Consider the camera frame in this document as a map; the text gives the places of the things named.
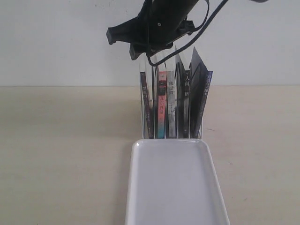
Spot black book white characters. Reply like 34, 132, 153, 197
175, 53, 190, 138

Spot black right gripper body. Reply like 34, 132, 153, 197
106, 0, 197, 60

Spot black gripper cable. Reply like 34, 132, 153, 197
142, 0, 229, 67

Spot white plastic tray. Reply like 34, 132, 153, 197
125, 139, 230, 225

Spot black book gold bamboo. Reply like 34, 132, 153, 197
139, 60, 155, 139

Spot dark blue book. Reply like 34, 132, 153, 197
190, 48, 212, 138

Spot red teal spine book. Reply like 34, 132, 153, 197
157, 71, 167, 138

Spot grey white book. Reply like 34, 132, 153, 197
167, 71, 176, 138

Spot white wire book rack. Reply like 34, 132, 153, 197
139, 48, 211, 139

